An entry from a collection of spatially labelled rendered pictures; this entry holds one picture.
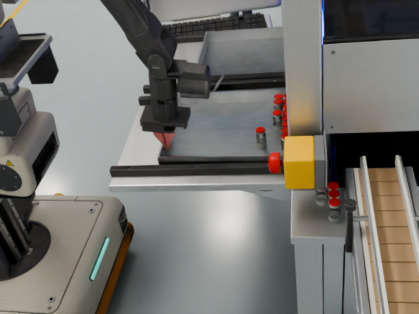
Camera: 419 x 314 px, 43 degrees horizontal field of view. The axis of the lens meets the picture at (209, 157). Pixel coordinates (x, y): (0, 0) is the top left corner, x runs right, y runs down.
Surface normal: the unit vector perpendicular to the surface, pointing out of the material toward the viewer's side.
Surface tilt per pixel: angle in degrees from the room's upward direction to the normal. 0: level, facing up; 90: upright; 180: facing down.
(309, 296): 90
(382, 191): 0
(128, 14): 88
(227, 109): 0
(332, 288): 90
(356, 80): 90
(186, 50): 0
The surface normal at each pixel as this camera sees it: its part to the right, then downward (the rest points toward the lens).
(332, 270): -0.12, 0.64
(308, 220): -0.14, -0.77
